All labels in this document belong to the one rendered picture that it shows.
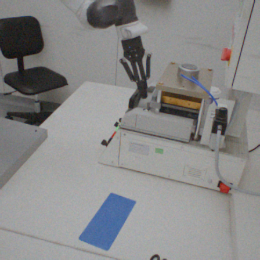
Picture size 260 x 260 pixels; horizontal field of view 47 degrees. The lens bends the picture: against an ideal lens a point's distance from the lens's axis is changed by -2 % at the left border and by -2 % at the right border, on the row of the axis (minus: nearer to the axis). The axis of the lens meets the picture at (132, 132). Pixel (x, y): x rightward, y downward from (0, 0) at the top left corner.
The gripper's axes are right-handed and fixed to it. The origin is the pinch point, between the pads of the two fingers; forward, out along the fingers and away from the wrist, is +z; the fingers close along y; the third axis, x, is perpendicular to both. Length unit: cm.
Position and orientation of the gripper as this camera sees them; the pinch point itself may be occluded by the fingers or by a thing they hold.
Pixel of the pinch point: (143, 89)
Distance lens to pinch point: 120.1
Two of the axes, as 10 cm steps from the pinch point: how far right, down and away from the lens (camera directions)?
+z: 2.4, 8.8, 4.2
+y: -9.3, 0.9, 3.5
